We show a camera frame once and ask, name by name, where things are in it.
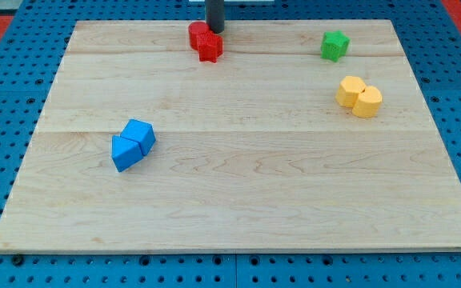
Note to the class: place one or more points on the blue cube block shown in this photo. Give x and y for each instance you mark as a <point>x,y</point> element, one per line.
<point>140,132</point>

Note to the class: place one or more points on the blue triangle block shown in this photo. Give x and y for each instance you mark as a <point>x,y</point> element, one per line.
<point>124,152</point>

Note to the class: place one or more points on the red star block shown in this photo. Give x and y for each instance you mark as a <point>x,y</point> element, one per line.
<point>209,47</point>

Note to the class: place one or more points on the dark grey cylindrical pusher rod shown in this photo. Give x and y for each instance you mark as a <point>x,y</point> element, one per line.
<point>215,15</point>

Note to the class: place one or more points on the light wooden board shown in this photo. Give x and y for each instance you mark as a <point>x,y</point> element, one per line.
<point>253,154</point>

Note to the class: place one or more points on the yellow hexagon block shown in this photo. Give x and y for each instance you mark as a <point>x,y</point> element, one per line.
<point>349,89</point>

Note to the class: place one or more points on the green star block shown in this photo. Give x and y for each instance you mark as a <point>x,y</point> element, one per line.
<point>334,45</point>

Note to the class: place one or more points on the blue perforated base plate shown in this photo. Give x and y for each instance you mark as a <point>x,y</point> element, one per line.
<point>30,53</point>

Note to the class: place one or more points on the red circle block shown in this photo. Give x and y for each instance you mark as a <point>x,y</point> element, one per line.
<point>194,30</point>

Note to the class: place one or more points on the yellow heart block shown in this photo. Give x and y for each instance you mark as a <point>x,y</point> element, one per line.
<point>368,103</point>

